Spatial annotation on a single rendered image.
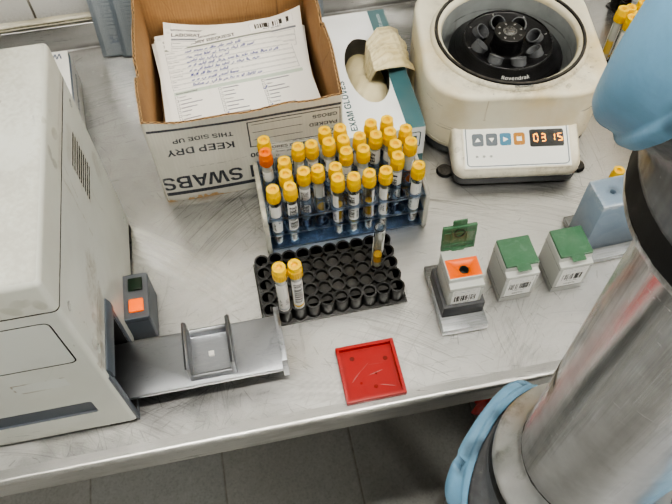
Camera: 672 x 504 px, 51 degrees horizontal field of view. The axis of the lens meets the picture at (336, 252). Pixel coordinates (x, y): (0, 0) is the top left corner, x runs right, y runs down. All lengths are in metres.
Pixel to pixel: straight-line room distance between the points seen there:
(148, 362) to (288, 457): 0.93
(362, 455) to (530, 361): 0.91
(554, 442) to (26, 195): 0.43
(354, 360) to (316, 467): 0.89
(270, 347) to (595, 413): 0.48
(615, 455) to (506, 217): 0.60
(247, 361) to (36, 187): 0.30
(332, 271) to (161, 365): 0.23
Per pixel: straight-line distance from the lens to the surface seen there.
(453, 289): 0.78
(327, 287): 0.84
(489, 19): 1.04
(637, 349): 0.30
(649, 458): 0.36
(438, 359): 0.82
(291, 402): 0.80
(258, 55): 1.04
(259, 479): 1.68
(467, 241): 0.80
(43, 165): 0.64
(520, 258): 0.82
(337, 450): 1.69
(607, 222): 0.88
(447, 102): 0.92
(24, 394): 0.73
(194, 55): 1.05
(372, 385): 0.80
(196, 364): 0.78
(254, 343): 0.78
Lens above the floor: 1.62
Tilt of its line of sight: 57 degrees down
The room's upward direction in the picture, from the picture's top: 1 degrees counter-clockwise
